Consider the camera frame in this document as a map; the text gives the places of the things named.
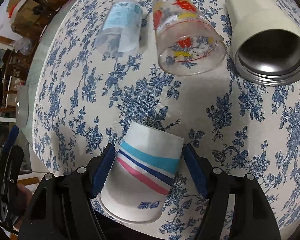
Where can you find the striped white paper cup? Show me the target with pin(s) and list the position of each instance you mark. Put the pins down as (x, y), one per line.
(142, 175)

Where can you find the blue floral tablecloth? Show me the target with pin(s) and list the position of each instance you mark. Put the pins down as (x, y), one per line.
(86, 100)

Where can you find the cream steel-lined mug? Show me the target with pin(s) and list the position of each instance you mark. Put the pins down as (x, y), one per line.
(265, 42)

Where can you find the person's left hand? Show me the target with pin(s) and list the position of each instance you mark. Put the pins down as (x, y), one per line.
(23, 198)

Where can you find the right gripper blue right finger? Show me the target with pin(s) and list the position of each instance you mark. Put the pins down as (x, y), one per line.
(197, 174)

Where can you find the cardboard boxes stack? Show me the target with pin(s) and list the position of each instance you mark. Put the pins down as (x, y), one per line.
(29, 18)

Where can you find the clear plastic cup blue label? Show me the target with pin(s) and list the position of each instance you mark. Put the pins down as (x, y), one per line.
(120, 32)

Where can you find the wooden side chair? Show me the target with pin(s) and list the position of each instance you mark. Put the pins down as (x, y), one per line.
(13, 74)

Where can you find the glass cup red flowers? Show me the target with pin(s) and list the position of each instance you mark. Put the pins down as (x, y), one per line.
(187, 44)

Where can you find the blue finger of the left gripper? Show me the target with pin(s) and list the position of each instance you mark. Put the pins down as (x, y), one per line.
(12, 136)

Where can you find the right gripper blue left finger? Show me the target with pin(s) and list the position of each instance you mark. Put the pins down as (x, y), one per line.
(100, 168)

